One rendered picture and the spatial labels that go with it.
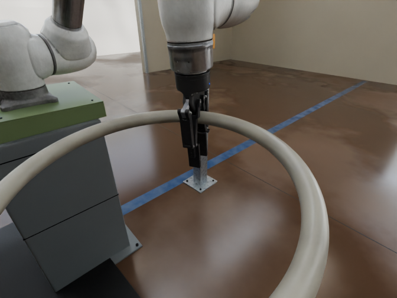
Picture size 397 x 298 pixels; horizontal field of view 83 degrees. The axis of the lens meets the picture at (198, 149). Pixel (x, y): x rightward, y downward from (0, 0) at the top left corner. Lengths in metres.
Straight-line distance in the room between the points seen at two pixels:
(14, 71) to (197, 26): 0.74
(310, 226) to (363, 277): 1.30
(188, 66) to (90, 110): 0.63
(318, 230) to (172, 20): 0.38
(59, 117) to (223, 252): 1.07
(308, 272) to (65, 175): 0.95
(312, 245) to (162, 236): 1.28
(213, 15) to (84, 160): 0.79
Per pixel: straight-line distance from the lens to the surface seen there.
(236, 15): 0.55
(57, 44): 1.08
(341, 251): 1.65
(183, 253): 1.42
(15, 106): 1.06
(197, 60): 0.45
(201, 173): 1.76
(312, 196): 0.33
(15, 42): 1.03
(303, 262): 0.27
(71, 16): 1.05
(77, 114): 1.00
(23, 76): 1.04
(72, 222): 1.20
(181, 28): 0.44
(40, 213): 1.13
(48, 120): 0.98
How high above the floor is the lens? 1.16
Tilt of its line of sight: 30 degrees down
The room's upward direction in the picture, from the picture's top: straight up
